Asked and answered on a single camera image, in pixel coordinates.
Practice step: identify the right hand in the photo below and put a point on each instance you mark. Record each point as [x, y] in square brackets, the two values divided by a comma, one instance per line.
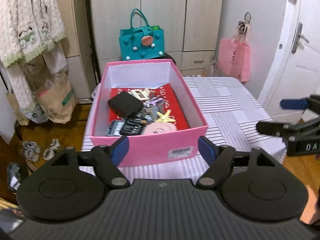
[310, 214]

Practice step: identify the grey slipper pair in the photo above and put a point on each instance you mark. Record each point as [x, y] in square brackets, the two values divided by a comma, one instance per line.
[30, 150]

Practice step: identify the black rectangular box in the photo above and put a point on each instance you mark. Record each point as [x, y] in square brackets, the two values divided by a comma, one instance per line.
[125, 105]

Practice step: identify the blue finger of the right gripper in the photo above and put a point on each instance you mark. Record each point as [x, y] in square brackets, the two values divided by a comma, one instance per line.
[311, 103]
[275, 129]

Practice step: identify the grey device with white label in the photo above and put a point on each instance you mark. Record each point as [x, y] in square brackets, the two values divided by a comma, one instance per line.
[115, 128]

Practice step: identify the black suitcase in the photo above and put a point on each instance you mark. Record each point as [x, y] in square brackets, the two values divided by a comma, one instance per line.
[171, 57]

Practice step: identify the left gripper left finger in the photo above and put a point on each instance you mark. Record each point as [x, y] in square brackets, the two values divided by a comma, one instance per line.
[106, 162]

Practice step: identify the pink round-cornered case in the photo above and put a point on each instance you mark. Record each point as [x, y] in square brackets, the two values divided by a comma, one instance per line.
[159, 127]

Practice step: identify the cream knit cardigan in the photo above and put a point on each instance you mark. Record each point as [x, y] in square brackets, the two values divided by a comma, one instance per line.
[30, 28]

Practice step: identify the white door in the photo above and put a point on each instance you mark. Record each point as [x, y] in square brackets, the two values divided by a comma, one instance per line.
[298, 74]

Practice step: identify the brown paper shopping bag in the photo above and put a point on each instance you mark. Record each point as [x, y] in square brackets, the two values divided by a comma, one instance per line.
[57, 98]

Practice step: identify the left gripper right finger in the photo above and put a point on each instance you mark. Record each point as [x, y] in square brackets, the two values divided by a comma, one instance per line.
[219, 160]

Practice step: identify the beige three-door wardrobe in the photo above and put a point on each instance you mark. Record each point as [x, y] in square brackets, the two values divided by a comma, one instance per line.
[190, 29]

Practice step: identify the pink storage box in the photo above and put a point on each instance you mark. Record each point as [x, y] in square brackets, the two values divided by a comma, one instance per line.
[147, 149]

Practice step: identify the grey device with barcode label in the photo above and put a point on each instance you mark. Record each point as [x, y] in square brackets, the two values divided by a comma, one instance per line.
[148, 114]

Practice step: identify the teal felt tote bag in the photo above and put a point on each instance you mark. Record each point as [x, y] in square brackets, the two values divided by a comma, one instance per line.
[142, 43]

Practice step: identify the black clothes rack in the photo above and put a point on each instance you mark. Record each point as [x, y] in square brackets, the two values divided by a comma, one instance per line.
[37, 72]

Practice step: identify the purple hair clip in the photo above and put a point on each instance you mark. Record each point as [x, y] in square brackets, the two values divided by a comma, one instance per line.
[153, 102]

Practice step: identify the black booklet card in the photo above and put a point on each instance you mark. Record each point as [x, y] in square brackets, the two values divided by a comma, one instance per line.
[133, 127]

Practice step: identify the pink paper bag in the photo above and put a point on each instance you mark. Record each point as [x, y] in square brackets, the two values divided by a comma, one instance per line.
[234, 57]

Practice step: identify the yellow starfish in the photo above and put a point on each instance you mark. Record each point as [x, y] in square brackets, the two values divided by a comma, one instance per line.
[165, 117]

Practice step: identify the silver door handle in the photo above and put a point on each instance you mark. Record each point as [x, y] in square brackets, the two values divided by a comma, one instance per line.
[298, 36]

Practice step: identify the red glasses-print paper bag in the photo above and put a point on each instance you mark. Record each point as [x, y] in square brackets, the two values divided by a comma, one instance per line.
[170, 102]

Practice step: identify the wooden side cabinet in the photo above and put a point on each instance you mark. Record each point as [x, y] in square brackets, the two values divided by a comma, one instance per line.
[71, 49]

